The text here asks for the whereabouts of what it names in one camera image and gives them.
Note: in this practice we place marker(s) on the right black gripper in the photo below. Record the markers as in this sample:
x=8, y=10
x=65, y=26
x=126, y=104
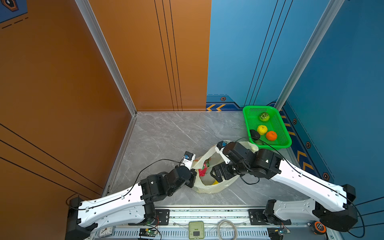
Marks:
x=220, y=171

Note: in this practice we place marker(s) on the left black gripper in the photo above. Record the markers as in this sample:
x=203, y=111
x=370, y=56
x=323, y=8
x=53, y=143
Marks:
x=192, y=177

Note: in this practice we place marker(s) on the orange fruit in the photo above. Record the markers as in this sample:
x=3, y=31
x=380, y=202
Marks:
x=271, y=136

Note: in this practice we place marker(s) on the dark brown avocado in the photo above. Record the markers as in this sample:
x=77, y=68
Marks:
x=255, y=136

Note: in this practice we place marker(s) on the yellow lemon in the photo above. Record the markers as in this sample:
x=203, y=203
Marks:
x=262, y=129

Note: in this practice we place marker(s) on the green plastic mesh basket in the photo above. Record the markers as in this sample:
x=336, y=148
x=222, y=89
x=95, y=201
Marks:
x=276, y=124

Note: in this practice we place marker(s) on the yellow translucent plastic bag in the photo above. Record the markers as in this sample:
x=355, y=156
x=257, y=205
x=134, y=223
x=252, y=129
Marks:
x=203, y=185

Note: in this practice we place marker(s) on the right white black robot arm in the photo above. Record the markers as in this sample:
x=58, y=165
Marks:
x=331, y=205

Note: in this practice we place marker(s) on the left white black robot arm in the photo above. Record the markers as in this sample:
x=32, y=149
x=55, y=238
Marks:
x=133, y=206

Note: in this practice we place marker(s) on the red dragon fruit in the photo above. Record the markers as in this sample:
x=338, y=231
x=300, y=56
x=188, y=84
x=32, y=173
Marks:
x=203, y=171

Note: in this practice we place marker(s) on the left green circuit board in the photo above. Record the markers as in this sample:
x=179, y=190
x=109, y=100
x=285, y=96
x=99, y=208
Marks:
x=148, y=234

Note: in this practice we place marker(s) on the green circuit board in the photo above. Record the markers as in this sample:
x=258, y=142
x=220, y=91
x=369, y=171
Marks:
x=276, y=234
x=148, y=234

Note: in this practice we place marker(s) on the green square device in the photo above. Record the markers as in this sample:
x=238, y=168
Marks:
x=196, y=230

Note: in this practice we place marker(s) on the small white alarm clock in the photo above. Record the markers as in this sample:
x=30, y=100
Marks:
x=106, y=232

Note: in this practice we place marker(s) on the right green circuit board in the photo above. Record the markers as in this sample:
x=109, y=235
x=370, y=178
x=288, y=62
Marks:
x=276, y=234

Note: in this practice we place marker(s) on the orange black tape measure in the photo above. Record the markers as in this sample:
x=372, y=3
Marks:
x=318, y=228

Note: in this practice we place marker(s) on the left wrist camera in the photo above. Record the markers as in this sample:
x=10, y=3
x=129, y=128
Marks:
x=188, y=160

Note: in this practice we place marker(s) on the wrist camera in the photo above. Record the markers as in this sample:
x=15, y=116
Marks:
x=221, y=145
x=188, y=160

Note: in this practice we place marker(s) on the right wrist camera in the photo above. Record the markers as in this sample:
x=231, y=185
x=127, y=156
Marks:
x=221, y=145

